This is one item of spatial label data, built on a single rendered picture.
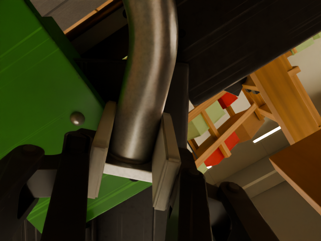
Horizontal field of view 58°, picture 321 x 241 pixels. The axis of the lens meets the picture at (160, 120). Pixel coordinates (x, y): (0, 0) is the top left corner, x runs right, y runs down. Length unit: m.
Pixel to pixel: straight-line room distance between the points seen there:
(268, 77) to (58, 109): 0.84
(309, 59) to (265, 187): 4.17
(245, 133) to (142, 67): 4.04
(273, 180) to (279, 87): 6.85
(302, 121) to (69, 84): 0.90
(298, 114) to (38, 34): 0.92
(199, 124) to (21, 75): 3.32
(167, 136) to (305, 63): 9.67
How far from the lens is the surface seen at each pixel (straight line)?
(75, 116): 0.22
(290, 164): 0.72
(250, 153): 9.68
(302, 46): 9.21
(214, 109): 3.78
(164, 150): 0.15
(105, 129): 0.15
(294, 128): 1.05
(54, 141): 0.24
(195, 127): 3.46
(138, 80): 0.17
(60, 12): 0.83
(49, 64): 0.22
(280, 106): 1.02
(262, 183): 7.77
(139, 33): 0.17
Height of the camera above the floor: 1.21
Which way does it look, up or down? 4 degrees up
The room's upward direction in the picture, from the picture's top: 148 degrees clockwise
